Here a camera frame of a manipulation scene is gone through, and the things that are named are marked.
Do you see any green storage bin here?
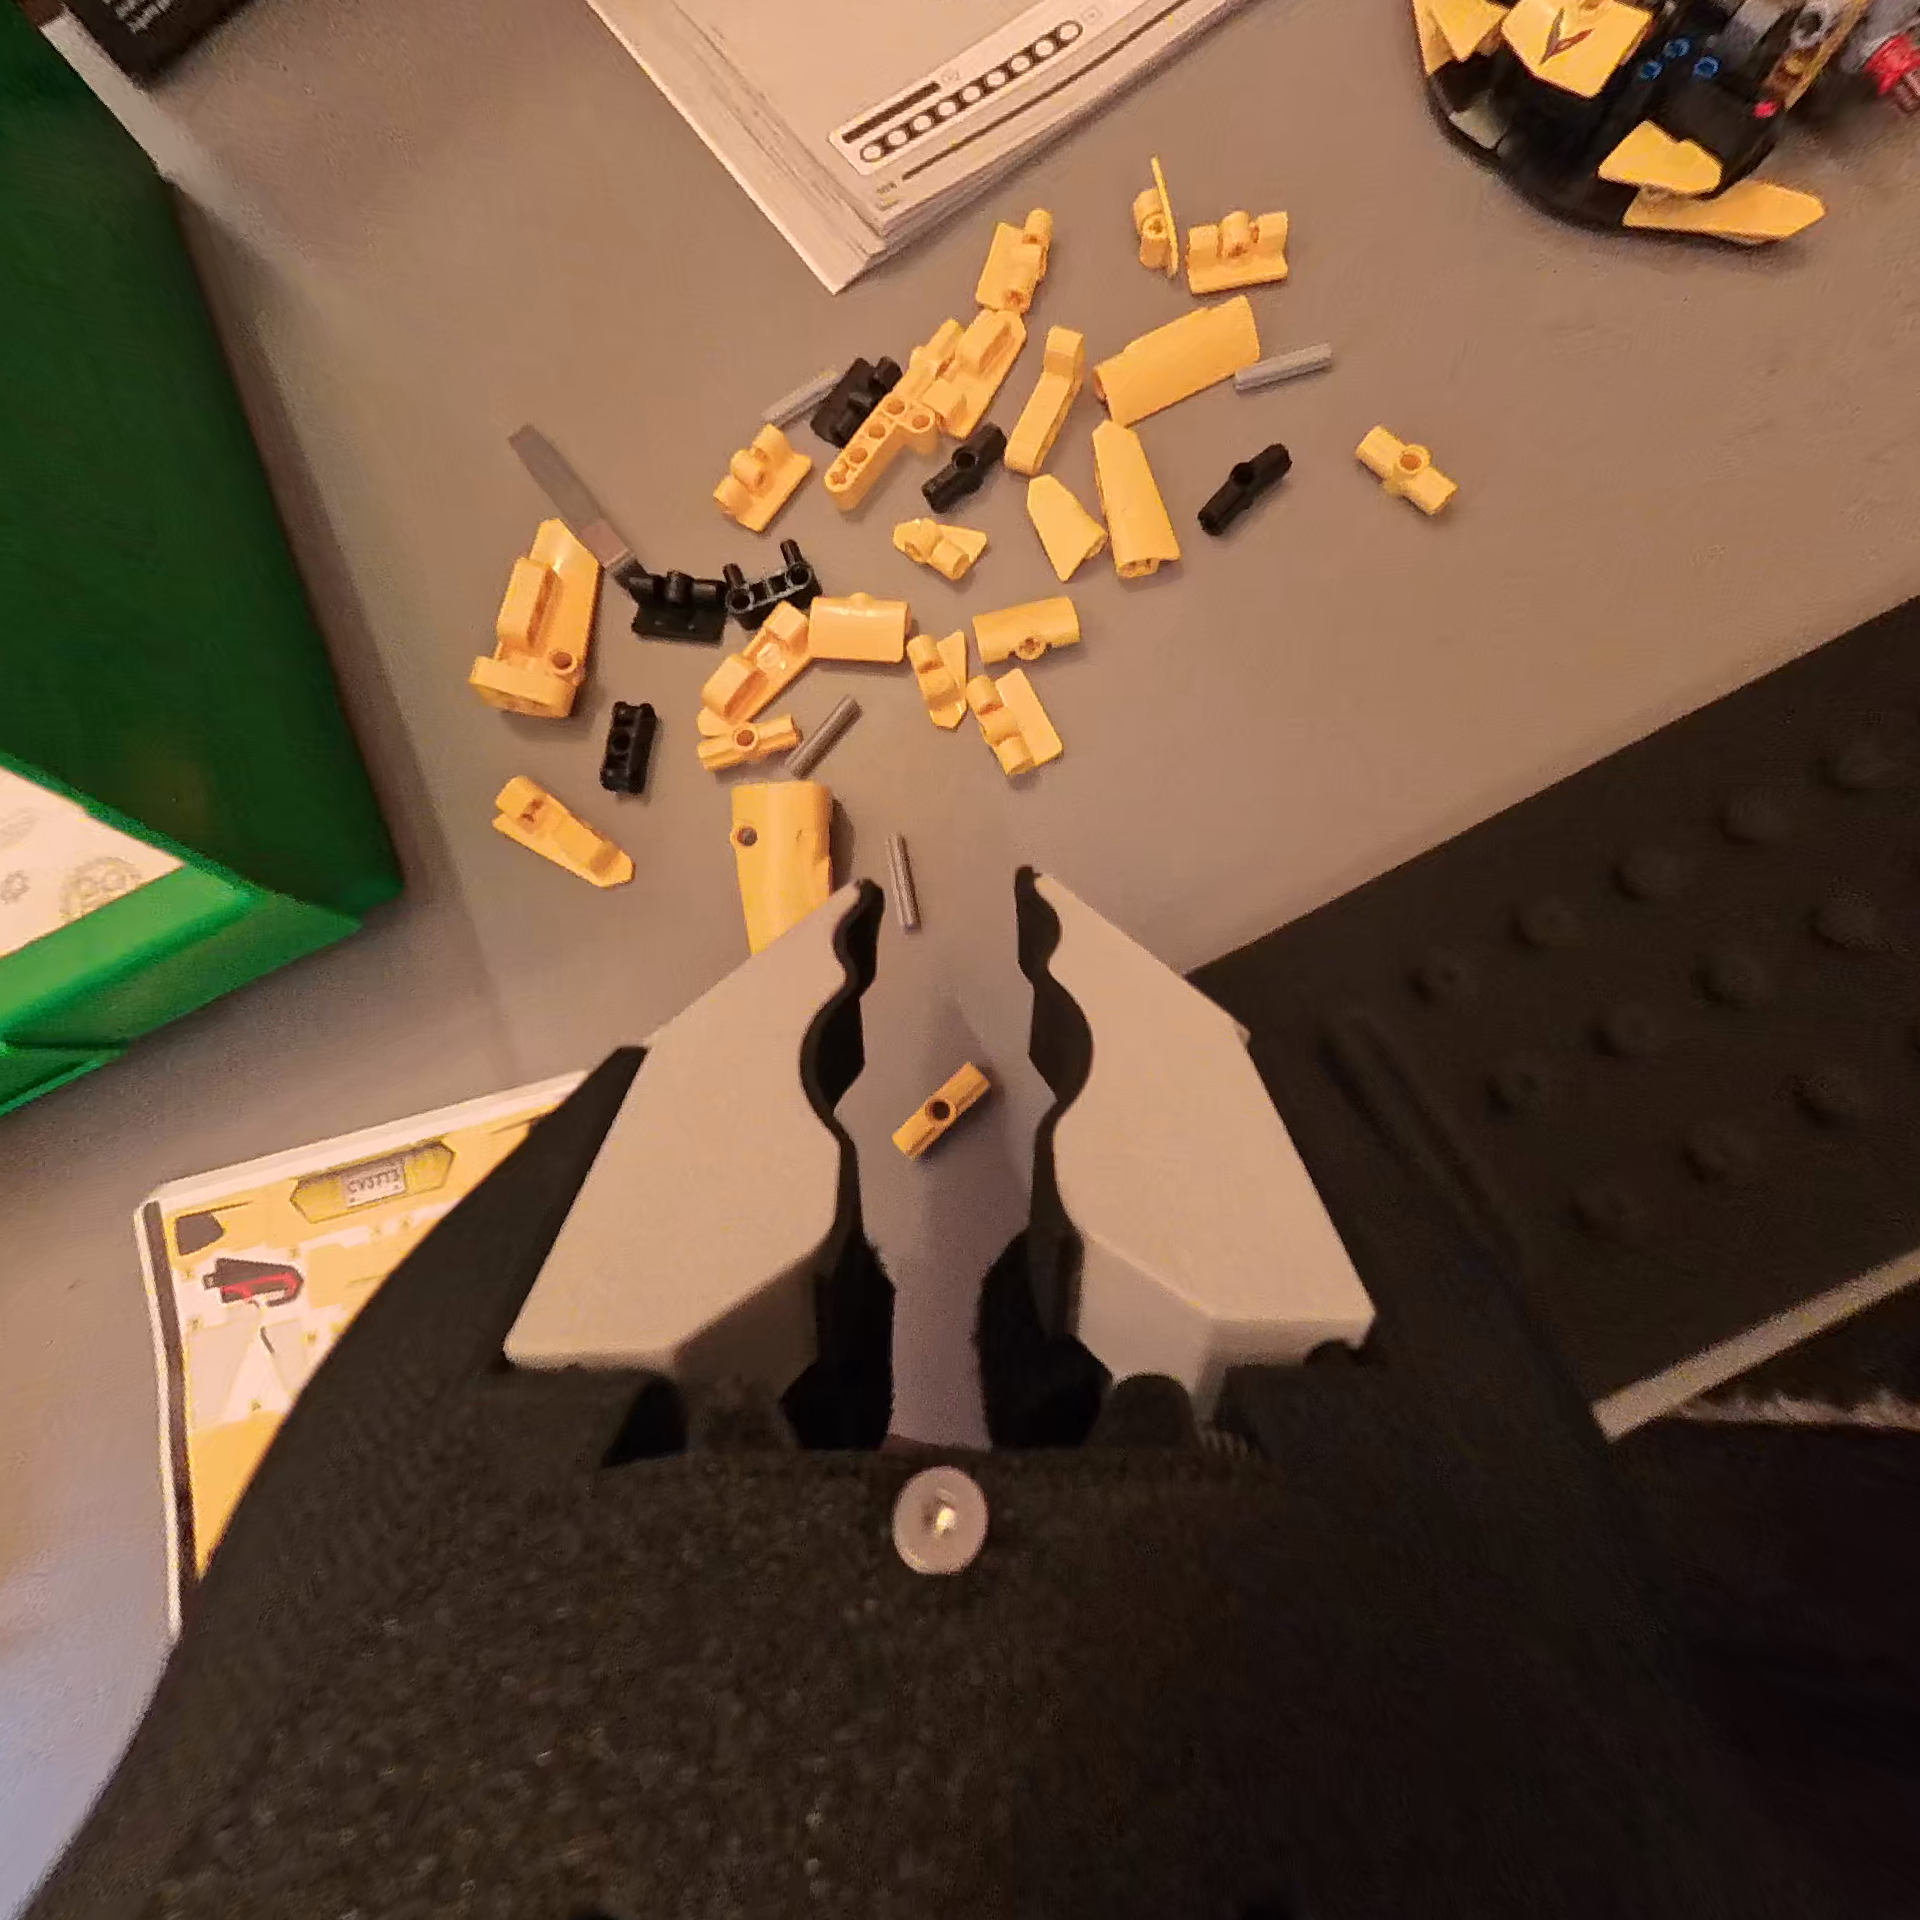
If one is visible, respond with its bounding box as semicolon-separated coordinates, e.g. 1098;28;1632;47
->
0;18;403;1119

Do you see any white printed paper bag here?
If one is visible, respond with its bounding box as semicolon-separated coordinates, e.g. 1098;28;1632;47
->
0;764;197;964

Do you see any yellow brick car model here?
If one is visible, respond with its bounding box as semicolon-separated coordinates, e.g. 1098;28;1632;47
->
1410;0;1920;249

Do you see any toy car set box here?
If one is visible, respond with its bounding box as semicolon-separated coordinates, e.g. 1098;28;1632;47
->
57;0;248;78

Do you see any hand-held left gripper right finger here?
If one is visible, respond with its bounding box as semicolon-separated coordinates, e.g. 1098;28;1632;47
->
975;870;1378;1452

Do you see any instruction booklet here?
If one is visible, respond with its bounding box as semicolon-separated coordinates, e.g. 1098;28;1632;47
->
583;0;1255;294

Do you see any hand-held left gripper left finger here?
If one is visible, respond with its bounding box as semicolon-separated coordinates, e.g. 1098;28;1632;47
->
503;878;900;1452

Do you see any sticker sheet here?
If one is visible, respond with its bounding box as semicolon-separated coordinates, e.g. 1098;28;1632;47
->
134;1071;586;1594

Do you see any grey desk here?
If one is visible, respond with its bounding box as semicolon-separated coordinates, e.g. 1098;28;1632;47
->
0;0;1920;1861

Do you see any pile of yellow brick pieces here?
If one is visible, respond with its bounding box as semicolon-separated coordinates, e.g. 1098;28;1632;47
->
468;156;1458;1162

